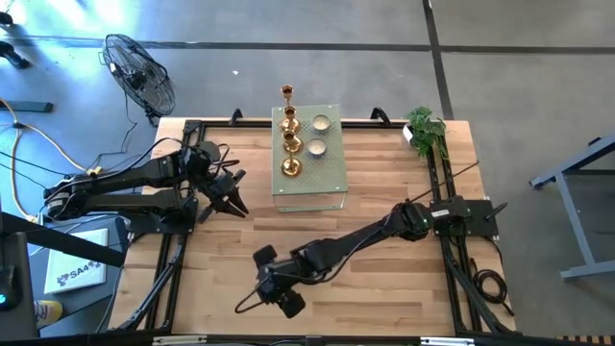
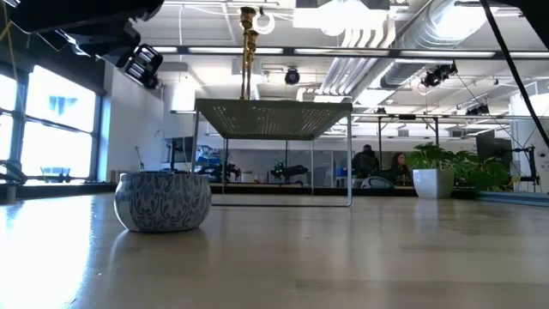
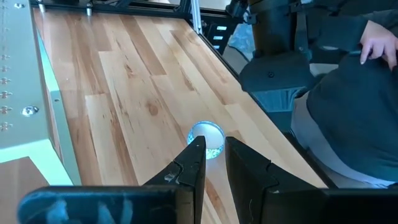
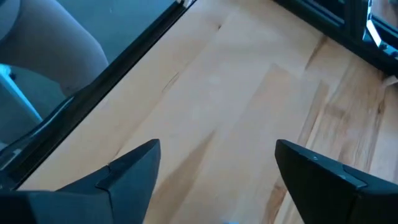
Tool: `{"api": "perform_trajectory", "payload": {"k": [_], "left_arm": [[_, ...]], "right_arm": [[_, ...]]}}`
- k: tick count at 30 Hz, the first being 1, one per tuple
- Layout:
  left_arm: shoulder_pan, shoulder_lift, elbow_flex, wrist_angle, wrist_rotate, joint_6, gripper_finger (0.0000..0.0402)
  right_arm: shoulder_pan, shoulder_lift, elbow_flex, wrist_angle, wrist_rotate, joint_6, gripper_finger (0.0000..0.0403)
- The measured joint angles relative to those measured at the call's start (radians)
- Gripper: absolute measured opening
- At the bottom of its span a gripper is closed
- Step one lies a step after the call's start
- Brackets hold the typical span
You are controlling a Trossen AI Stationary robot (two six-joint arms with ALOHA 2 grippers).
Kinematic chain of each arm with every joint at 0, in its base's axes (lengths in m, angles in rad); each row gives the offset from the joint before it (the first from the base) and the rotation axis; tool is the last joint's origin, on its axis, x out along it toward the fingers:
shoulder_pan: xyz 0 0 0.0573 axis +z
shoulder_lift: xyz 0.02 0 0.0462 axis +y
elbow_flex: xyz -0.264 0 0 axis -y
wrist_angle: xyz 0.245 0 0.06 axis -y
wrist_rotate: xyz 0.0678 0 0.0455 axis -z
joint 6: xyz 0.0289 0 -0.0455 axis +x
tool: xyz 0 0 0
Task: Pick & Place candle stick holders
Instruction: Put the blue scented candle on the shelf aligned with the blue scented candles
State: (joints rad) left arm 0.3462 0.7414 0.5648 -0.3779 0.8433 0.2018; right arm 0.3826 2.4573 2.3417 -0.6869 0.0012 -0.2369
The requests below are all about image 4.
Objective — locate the light blue chair part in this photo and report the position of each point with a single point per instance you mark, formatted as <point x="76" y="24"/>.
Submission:
<point x="18" y="93"/>

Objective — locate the person's leg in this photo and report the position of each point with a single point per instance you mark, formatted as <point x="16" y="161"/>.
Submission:
<point x="53" y="40"/>

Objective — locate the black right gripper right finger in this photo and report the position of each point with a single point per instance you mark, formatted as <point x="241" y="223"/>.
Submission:
<point x="335" y="199"/>

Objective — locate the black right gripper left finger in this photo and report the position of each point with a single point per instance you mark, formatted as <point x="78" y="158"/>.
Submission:
<point x="93" y="205"/>

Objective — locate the black metal table frame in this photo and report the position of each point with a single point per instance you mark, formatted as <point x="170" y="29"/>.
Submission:
<point x="102" y="87"/>

